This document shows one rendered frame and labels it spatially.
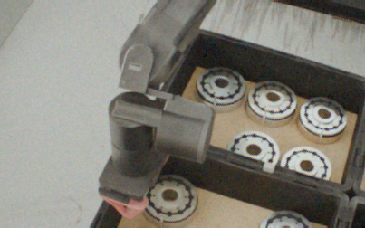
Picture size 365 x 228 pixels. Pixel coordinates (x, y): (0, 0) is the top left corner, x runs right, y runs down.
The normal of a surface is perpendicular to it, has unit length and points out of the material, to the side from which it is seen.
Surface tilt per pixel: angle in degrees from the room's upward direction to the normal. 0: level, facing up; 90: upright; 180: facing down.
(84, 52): 0
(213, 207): 0
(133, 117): 0
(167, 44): 40
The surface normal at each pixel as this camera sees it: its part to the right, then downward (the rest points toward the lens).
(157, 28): -0.12, -0.06
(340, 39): 0.10, -0.65
